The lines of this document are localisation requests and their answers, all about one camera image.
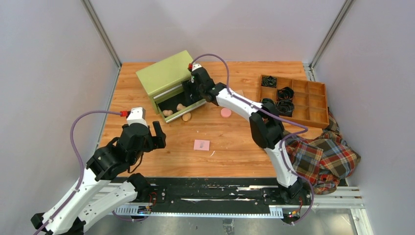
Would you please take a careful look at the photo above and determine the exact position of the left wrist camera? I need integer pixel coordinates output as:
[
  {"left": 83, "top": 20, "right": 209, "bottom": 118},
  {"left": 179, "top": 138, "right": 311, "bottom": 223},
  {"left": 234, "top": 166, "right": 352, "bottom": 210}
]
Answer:
[{"left": 126, "top": 107, "right": 147, "bottom": 126}]

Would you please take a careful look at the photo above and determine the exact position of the beige makeup sponge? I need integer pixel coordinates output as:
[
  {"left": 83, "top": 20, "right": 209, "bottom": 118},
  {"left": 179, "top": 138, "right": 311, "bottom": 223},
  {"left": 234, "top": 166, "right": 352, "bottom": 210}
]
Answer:
[
  {"left": 176, "top": 103, "right": 186, "bottom": 111},
  {"left": 182, "top": 113, "right": 192, "bottom": 122},
  {"left": 162, "top": 110, "right": 173, "bottom": 117}
]

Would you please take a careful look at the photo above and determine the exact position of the pink round compact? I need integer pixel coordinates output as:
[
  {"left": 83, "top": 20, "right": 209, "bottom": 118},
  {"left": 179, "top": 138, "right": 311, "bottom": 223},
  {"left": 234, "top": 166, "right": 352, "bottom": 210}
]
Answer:
[{"left": 220, "top": 108, "right": 232, "bottom": 118}]

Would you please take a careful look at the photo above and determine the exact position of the beige makeup sponge front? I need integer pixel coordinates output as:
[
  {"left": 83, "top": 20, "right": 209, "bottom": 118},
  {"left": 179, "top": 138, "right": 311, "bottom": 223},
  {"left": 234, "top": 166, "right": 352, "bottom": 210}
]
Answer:
[{"left": 162, "top": 110, "right": 173, "bottom": 117}]

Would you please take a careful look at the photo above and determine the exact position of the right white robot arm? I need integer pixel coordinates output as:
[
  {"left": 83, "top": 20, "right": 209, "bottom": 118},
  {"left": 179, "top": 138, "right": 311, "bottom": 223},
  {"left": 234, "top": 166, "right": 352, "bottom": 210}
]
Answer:
[{"left": 188, "top": 64, "right": 302, "bottom": 204}]

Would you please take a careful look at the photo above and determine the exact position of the purple cable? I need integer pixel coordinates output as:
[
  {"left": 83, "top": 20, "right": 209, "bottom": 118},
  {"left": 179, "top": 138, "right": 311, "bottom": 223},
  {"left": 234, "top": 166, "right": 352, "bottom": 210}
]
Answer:
[
  {"left": 32, "top": 110, "right": 150, "bottom": 235},
  {"left": 188, "top": 53, "right": 315, "bottom": 225}
]

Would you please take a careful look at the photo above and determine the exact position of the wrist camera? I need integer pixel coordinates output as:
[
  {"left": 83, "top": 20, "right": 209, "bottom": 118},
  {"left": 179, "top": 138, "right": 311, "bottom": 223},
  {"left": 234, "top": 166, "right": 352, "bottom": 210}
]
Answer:
[
  {"left": 126, "top": 107, "right": 147, "bottom": 126},
  {"left": 190, "top": 63, "right": 203, "bottom": 72}
]

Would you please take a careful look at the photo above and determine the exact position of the aluminium frame rail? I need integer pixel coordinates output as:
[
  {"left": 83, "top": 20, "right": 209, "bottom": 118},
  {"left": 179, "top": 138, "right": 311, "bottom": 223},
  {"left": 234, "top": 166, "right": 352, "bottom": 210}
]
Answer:
[{"left": 79, "top": 178, "right": 373, "bottom": 235}]

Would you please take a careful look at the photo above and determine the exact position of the wooden compartment organizer tray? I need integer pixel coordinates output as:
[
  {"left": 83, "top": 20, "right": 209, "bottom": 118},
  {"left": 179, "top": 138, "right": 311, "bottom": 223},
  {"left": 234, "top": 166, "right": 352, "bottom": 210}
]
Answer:
[{"left": 258, "top": 75, "right": 329, "bottom": 129}]

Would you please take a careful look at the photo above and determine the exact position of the pink square card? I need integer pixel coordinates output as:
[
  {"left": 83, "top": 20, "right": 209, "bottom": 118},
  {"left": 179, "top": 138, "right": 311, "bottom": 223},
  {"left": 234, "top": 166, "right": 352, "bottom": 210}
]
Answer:
[{"left": 193, "top": 140, "right": 210, "bottom": 151}]

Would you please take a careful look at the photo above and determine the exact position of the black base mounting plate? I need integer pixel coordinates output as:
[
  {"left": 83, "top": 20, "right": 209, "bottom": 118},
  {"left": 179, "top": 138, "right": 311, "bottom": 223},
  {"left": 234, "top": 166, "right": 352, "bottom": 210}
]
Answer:
[{"left": 132, "top": 177, "right": 311, "bottom": 218}]

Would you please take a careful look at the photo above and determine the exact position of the plaid flannel shirt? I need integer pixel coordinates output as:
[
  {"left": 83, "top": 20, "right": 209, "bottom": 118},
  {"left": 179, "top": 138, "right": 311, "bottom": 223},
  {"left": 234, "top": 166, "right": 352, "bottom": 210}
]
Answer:
[{"left": 285, "top": 112, "right": 361, "bottom": 195}]

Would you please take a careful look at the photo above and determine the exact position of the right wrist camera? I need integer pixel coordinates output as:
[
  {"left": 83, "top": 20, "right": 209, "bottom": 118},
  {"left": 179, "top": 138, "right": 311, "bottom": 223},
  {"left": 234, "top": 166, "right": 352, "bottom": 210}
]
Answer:
[{"left": 190, "top": 63, "right": 203, "bottom": 72}]

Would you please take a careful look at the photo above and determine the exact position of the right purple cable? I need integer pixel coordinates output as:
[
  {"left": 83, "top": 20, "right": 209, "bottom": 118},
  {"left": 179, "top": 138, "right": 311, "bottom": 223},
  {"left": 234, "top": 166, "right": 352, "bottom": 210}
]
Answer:
[{"left": 188, "top": 53, "right": 315, "bottom": 225}]

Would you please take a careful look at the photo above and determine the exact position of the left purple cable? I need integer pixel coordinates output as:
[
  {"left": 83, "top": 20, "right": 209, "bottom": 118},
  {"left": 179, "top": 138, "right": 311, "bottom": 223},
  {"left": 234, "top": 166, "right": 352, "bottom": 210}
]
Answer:
[{"left": 32, "top": 110, "right": 150, "bottom": 235}]

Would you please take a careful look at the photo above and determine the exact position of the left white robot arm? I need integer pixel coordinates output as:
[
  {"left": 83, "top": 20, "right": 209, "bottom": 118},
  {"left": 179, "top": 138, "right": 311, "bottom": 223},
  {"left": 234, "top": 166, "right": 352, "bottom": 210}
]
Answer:
[{"left": 31, "top": 121, "right": 166, "bottom": 235}]

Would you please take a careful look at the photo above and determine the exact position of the green metal drawer cabinet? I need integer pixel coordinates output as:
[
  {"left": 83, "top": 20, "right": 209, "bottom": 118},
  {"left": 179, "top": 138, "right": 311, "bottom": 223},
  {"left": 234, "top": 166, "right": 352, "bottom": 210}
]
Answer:
[{"left": 136, "top": 50, "right": 206, "bottom": 123}]

